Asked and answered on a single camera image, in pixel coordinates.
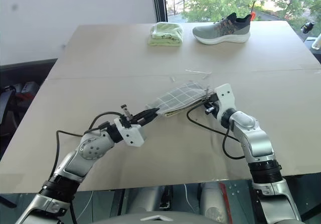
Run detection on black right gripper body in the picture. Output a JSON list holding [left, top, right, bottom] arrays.
[[203, 92, 220, 116]]

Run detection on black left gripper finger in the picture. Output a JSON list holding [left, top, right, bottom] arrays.
[[132, 107, 161, 122], [139, 112, 159, 127]]

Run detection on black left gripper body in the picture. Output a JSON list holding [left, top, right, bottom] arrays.
[[119, 104, 141, 128]]

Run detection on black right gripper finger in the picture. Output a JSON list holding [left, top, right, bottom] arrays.
[[192, 98, 213, 107]]

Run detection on grey plaid pouch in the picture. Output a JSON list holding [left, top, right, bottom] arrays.
[[145, 82, 214, 117]]

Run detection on grey knit sneaker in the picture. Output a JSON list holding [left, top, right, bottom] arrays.
[[192, 12, 256, 45]]

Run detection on folded light green towel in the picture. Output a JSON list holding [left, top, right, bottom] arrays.
[[147, 22, 184, 47]]

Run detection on grey rounded robot leg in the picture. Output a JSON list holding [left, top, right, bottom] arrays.
[[200, 182, 230, 223], [129, 185, 164, 213]]

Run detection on red strip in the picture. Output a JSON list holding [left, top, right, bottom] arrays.
[[219, 182, 232, 224]]

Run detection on grey robot chest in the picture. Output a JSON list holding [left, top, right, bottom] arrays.
[[95, 210, 216, 224]]

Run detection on red and grey box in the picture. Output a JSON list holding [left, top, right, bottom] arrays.
[[15, 81, 40, 101]]

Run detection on small black device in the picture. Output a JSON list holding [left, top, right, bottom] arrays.
[[300, 21, 315, 35]]

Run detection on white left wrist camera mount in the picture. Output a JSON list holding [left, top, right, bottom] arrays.
[[114, 118, 146, 147]]

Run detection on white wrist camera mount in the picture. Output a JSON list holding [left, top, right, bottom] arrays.
[[214, 83, 238, 121], [114, 118, 146, 147]]

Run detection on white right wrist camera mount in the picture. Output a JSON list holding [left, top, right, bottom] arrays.
[[214, 83, 238, 121]]

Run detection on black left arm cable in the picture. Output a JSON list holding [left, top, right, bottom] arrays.
[[54, 111, 125, 174]]

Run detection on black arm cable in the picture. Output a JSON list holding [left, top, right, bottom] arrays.
[[54, 111, 125, 174], [186, 105, 246, 159]]

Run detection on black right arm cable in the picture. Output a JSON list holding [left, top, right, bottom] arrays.
[[186, 105, 246, 159]]

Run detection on thin white cable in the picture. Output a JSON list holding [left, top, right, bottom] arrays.
[[184, 183, 191, 204]]

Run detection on black window frame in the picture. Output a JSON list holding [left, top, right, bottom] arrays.
[[151, 0, 168, 23]]

